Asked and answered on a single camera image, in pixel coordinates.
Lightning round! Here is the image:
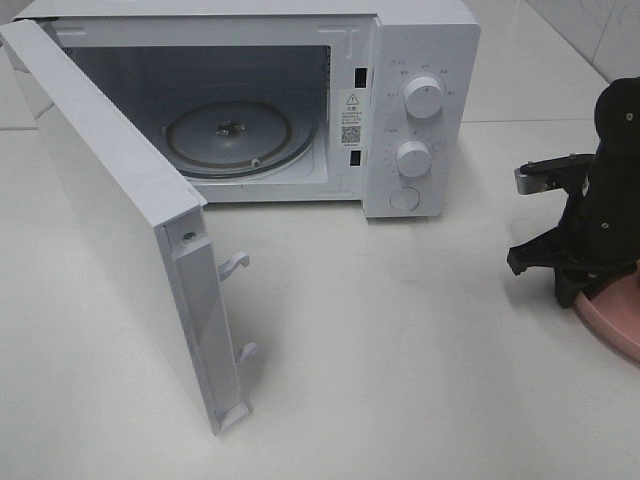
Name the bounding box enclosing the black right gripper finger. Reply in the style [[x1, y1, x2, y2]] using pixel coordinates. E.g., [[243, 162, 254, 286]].
[[506, 227, 579, 275], [553, 259, 637, 308]]

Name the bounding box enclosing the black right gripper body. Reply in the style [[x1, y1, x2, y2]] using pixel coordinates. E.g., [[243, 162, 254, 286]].
[[556, 149, 639, 262]]

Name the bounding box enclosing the pink round plate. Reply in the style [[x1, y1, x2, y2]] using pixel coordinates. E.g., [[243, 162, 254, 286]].
[[573, 270, 639, 362]]

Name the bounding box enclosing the round white door button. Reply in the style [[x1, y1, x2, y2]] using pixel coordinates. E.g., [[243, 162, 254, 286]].
[[390, 187, 420, 211]]

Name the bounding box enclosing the white microwave door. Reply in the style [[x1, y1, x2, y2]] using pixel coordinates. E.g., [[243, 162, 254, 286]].
[[1, 20, 256, 433]]

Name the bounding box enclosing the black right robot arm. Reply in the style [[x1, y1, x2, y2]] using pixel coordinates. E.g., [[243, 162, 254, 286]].
[[507, 78, 639, 308]]

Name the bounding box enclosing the lower white timer knob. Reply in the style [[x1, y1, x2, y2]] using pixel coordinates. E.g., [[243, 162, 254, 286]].
[[396, 140, 431, 178]]

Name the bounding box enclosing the upper white power knob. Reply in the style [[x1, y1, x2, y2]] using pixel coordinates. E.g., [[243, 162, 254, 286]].
[[402, 72, 444, 119]]

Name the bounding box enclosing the white microwave oven body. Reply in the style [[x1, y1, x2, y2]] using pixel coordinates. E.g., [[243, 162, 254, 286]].
[[8, 1, 481, 218]]

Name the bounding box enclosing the white warning label sticker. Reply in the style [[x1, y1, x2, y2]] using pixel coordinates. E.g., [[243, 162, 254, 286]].
[[338, 89, 365, 147]]

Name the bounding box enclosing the glass turntable plate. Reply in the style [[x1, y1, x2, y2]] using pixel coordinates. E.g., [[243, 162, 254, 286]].
[[165, 100, 318, 179]]

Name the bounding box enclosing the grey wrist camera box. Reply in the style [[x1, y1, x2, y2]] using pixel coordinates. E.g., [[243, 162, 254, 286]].
[[514, 153, 595, 195]]

